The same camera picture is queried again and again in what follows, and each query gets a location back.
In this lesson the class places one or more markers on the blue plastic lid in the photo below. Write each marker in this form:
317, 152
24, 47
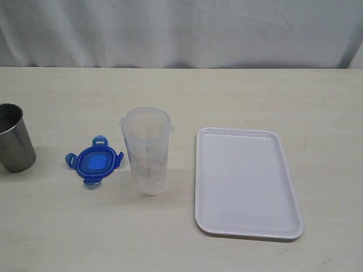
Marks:
95, 162

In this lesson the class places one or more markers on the stainless steel cup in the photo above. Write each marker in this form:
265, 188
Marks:
17, 151

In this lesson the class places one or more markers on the clear plastic tall container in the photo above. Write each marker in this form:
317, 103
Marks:
146, 132

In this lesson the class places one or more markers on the white rectangular tray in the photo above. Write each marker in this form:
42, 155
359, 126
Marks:
243, 186

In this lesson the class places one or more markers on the white backdrop curtain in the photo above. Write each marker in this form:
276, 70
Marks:
182, 34

